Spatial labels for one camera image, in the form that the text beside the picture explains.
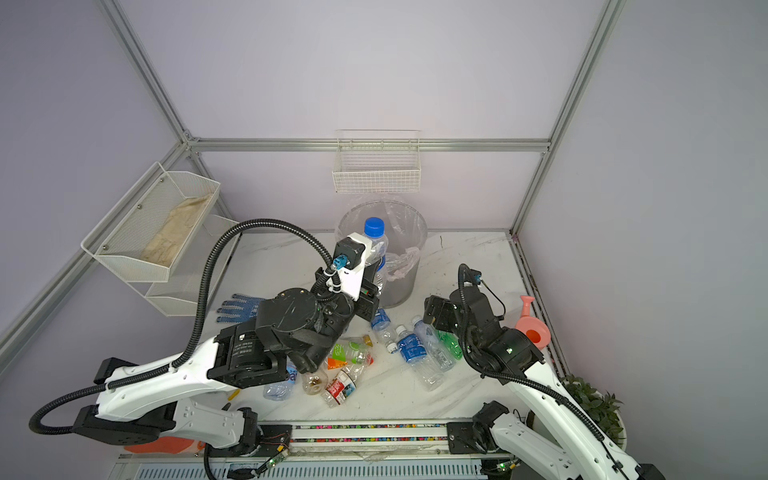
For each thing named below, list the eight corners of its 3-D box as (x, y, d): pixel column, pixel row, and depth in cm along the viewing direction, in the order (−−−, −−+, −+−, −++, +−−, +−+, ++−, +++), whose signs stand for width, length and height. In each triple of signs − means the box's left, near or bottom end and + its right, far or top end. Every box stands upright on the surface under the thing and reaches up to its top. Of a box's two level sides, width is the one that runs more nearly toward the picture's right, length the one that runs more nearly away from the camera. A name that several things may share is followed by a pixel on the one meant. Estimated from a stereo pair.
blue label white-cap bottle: (426, 397, 82) (428, 392, 78) (389, 338, 93) (389, 331, 89) (445, 384, 84) (448, 379, 80) (407, 328, 96) (407, 320, 92)
